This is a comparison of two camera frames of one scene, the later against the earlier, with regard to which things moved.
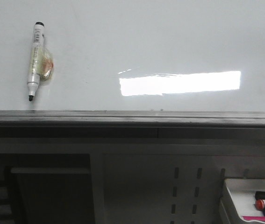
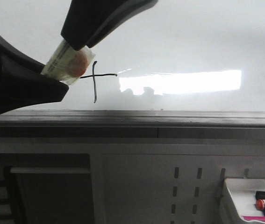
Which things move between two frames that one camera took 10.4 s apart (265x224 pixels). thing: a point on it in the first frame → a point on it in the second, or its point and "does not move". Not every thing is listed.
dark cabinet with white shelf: x=37 y=188 does not move
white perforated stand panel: x=174 y=180 does not move
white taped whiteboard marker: x=41 y=66 → x=67 y=64
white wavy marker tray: x=243 y=192 does not move
